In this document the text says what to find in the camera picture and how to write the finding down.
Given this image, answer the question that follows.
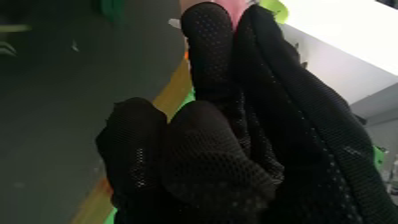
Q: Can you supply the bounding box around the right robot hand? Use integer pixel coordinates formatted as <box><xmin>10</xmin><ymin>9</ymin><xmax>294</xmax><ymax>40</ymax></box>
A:
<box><xmin>95</xmin><ymin>1</ymin><xmax>398</xmax><ymax>224</ymax></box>

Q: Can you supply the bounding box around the dark mat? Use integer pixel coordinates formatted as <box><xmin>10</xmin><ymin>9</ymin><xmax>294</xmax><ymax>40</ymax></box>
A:
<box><xmin>0</xmin><ymin>0</ymin><xmax>193</xmax><ymax>224</ymax></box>

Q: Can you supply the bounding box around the white sheet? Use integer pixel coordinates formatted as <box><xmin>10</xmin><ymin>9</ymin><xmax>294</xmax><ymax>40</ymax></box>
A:
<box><xmin>276</xmin><ymin>0</ymin><xmax>398</xmax><ymax>122</ymax></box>

